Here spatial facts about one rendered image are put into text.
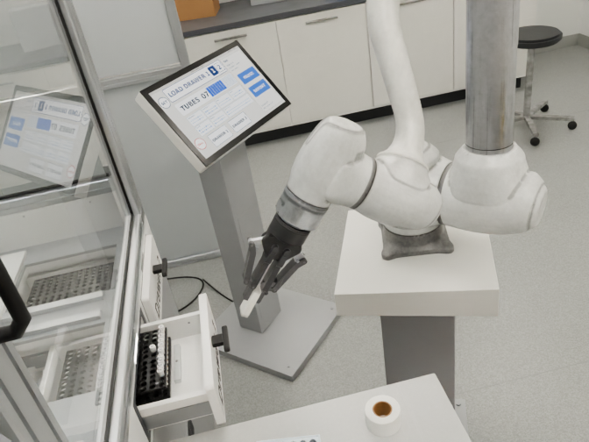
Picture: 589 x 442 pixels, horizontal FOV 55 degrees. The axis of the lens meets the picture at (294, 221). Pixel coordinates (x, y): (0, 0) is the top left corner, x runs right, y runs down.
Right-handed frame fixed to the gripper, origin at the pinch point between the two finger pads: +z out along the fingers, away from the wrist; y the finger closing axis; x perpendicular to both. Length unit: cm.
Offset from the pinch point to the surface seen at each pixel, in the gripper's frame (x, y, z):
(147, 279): -24.5, 15.8, 19.0
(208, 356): 6.5, 5.0, 11.2
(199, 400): 12.7, 4.8, 16.9
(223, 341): 1.3, 1.4, 11.0
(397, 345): -22, -56, 16
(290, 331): -91, -63, 72
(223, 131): -87, 0, -2
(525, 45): -221, -173, -75
